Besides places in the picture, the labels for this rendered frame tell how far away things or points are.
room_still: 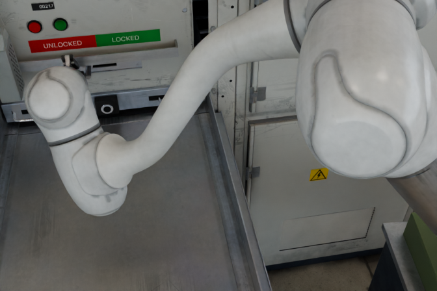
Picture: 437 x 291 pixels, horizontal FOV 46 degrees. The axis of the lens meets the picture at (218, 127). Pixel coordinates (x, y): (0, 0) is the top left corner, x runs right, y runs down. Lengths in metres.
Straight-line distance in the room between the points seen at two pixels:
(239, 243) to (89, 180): 0.37
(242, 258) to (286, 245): 0.88
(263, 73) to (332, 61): 0.84
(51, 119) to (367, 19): 0.55
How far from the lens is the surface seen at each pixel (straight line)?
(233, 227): 1.16
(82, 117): 0.95
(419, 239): 1.26
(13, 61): 1.29
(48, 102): 0.90
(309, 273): 2.13
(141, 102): 1.44
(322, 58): 0.55
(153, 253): 1.14
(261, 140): 1.53
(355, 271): 2.18
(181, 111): 0.83
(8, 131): 1.49
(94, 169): 0.94
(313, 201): 1.81
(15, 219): 1.27
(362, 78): 0.51
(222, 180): 1.25
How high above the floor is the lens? 1.77
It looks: 42 degrees down
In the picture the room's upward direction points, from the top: straight up
